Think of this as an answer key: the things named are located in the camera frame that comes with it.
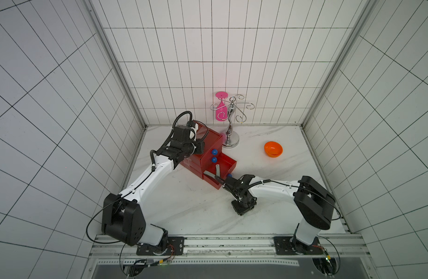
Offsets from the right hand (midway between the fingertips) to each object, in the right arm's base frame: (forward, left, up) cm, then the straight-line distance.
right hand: (239, 208), depth 85 cm
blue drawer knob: (+19, +14, +13) cm, 27 cm away
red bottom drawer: (+23, +6, +3) cm, 24 cm away
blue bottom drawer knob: (+15, +5, +6) cm, 17 cm away
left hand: (+21, +19, +21) cm, 36 cm away
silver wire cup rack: (+44, +5, +1) cm, 44 cm away
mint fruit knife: (+16, +16, +4) cm, 23 cm away
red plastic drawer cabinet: (+24, +14, +23) cm, 36 cm away
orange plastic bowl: (+35, -21, +3) cm, 41 cm away
